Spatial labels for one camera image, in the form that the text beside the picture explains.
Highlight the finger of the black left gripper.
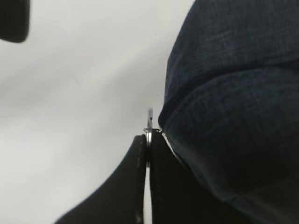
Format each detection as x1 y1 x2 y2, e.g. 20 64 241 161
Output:
0 0 30 43

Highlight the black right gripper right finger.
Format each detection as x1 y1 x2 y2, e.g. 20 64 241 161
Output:
149 134 251 224

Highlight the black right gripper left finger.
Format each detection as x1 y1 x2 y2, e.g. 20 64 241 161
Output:
56 135 147 224

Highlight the dark blue lunch bag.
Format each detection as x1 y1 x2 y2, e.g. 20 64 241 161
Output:
158 0 299 224

